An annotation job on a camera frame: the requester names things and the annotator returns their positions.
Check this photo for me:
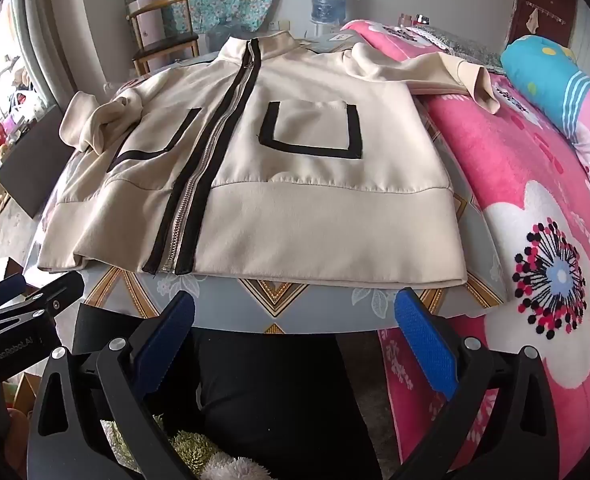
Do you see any white curtain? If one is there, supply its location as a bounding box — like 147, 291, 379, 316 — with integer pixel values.
25, 0, 83, 106

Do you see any patterned fruit print tablecloth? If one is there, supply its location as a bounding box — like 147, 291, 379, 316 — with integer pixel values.
35, 35, 506, 336

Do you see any person's fuzzy green white coat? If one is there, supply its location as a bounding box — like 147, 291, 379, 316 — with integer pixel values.
99, 412, 276, 480

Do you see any empty clear water jug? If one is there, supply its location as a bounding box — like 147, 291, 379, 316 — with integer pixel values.
206, 16, 248, 58

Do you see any pink floral blanket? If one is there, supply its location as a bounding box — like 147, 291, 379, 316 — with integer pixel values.
342, 19, 590, 480

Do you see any wooden chair with dark seat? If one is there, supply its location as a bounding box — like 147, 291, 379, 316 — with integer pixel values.
126, 0, 201, 77

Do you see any white water dispenser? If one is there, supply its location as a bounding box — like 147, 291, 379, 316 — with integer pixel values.
307, 19, 348, 38

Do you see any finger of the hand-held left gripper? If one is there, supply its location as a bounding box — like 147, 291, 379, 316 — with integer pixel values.
0, 274, 86, 339
0, 275, 46, 312

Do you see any pink box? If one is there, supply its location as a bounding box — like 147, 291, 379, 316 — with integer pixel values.
128, 0, 167, 51

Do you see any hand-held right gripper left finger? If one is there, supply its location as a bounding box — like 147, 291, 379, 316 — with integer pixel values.
28, 290, 197, 480

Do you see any cream jacket with black trim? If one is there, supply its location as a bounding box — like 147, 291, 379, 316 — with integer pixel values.
38, 30, 503, 291

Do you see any grey lace cloth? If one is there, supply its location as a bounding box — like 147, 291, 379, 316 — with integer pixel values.
410, 22, 506, 73

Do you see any blue and pink pillow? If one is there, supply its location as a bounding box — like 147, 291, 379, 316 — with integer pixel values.
501, 35, 590, 181

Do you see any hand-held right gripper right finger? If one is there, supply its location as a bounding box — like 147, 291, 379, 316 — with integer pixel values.
390, 287, 562, 480

